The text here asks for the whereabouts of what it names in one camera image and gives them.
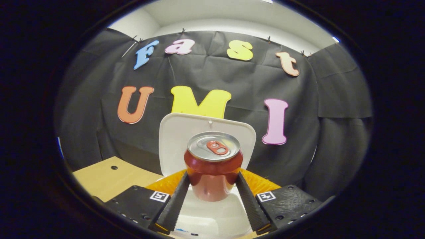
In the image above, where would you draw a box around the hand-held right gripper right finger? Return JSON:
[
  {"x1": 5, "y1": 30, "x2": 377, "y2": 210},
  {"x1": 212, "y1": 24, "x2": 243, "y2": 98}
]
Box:
[{"x1": 235, "y1": 168, "x2": 322, "y2": 233}]

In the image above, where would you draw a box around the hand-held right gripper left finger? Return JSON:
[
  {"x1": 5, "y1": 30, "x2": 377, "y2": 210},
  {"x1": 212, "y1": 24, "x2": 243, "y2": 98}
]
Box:
[{"x1": 105, "y1": 169, "x2": 190, "y2": 233}]

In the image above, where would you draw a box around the red pop can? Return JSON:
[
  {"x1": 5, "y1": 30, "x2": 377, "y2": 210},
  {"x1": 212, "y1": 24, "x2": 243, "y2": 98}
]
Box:
[{"x1": 184, "y1": 131, "x2": 243, "y2": 202}]

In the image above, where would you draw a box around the white desktop garbage bin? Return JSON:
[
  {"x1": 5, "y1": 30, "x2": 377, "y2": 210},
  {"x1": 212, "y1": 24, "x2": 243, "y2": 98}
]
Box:
[{"x1": 159, "y1": 113, "x2": 257, "y2": 239}]

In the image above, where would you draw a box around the black backdrop cloth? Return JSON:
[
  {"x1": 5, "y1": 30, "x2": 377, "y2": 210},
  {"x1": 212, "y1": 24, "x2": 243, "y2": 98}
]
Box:
[{"x1": 55, "y1": 28, "x2": 374, "y2": 199}]

